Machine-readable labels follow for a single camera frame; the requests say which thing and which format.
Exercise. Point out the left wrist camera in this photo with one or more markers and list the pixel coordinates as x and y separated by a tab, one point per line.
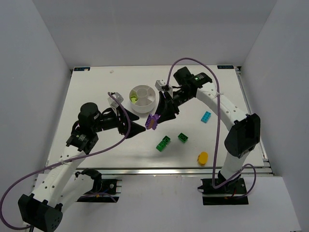
114	99

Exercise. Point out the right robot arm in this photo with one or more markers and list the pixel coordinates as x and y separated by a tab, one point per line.
243	128

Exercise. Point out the green lego bricks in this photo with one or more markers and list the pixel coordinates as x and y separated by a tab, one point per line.
163	144

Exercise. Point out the purple lego brick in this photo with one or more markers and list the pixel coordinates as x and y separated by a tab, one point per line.
152	121

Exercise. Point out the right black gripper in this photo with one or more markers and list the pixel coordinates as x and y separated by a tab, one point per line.
170	103

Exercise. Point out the left blue corner sticker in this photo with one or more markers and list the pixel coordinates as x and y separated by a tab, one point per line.
81	69

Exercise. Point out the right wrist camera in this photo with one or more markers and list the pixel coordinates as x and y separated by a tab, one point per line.
162	86

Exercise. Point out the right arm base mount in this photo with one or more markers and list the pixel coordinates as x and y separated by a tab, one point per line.
231	195

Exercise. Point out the large cyan lego brick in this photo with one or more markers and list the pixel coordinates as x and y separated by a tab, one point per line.
205	118

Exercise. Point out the white round divided container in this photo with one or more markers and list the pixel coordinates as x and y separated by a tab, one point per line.
146	99

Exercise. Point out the right blue corner sticker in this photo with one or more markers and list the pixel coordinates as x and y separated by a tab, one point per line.
225	66

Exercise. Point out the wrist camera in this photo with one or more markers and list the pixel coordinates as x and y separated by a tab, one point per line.
114	99
162	86

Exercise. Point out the blue corner sticker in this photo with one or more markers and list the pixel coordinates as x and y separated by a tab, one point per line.
225	66
81	69

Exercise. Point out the yellow round lego piece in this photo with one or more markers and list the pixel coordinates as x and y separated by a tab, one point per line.
202	158

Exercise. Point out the lime green lego brick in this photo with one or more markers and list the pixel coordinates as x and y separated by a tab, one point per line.
133	99

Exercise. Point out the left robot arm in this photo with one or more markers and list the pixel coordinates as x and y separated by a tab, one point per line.
44	207

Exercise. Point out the dark green lego brick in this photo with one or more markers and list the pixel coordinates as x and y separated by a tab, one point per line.
183	138

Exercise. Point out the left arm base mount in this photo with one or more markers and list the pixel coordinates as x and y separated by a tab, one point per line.
104	190

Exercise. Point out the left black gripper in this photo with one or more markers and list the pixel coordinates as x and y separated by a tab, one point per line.
122	121

